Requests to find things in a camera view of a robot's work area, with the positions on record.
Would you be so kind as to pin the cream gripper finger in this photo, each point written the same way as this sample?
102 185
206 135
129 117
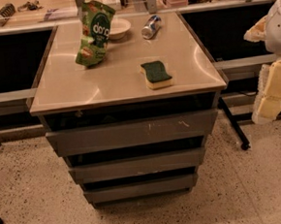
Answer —
268 100
257 32

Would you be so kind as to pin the grey top drawer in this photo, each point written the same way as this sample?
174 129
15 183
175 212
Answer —
132 133

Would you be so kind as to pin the grey drawer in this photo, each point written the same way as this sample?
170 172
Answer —
138 166
132 133
111 194

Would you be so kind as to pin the grey middle drawer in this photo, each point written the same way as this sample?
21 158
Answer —
138 166

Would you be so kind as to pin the grey drawer cabinet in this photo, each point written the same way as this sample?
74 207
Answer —
70 96

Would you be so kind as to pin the grey bottom drawer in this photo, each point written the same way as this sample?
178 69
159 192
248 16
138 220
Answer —
111 194

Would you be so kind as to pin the black table leg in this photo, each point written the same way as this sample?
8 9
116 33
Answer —
245 144

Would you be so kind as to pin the silver soda can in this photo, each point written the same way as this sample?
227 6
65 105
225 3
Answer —
151 27

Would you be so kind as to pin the green yellow sponge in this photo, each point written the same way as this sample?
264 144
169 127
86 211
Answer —
156 75

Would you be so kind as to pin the white bowl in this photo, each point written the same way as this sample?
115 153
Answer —
119 28

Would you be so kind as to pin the green chip bag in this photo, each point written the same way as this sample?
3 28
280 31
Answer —
96 24

